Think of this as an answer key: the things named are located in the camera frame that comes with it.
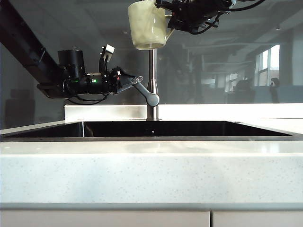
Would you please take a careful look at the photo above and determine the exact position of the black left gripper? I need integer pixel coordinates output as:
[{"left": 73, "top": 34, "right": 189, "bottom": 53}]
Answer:
[{"left": 102, "top": 67, "right": 144, "bottom": 95}]

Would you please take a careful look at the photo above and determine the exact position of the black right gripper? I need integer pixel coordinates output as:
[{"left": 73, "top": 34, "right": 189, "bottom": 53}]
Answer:
[{"left": 154, "top": 0, "right": 217, "bottom": 34}]

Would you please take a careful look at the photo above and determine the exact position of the steel faucet lever handle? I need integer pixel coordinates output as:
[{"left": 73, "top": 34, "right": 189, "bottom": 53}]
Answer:
[{"left": 133, "top": 81, "right": 160, "bottom": 107}]

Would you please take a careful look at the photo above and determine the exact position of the pale green ceramic mug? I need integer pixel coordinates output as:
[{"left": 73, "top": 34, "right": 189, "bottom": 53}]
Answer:
[{"left": 127, "top": 0, "right": 176, "bottom": 51}]

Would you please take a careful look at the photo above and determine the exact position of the steel gooseneck faucet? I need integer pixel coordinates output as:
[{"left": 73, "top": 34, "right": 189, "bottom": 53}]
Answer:
[{"left": 146, "top": 48, "right": 160, "bottom": 122}]

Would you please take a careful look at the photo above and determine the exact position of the rectangular undermount sink basin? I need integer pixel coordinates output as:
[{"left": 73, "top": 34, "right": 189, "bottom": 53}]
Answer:
[{"left": 1, "top": 121, "right": 293, "bottom": 142}]

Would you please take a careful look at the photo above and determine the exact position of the white backsplash ledge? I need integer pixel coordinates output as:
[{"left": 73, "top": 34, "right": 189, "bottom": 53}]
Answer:
[{"left": 64, "top": 103, "right": 303, "bottom": 122}]

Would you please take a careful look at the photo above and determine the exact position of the wide grey cabinet door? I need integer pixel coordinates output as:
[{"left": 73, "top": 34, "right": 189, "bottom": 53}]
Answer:
[{"left": 0, "top": 210, "right": 211, "bottom": 227}]

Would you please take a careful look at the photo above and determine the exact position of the narrow grey cabinet door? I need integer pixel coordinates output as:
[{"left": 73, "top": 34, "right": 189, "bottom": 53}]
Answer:
[{"left": 212, "top": 210, "right": 303, "bottom": 227}]

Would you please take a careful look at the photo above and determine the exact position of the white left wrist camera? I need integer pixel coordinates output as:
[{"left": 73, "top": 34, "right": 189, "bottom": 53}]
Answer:
[{"left": 99, "top": 44, "right": 116, "bottom": 71}]

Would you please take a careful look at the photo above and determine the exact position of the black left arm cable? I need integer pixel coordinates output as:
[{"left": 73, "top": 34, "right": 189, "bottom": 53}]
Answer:
[{"left": 67, "top": 93, "right": 110, "bottom": 105}]

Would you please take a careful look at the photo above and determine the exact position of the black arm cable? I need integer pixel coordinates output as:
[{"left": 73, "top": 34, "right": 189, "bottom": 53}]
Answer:
[
  {"left": 67, "top": 93, "right": 110, "bottom": 105},
  {"left": 203, "top": 0, "right": 267, "bottom": 35}
]

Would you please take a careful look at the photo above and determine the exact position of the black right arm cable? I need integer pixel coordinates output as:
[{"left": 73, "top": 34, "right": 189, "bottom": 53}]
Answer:
[{"left": 203, "top": 0, "right": 267, "bottom": 35}]

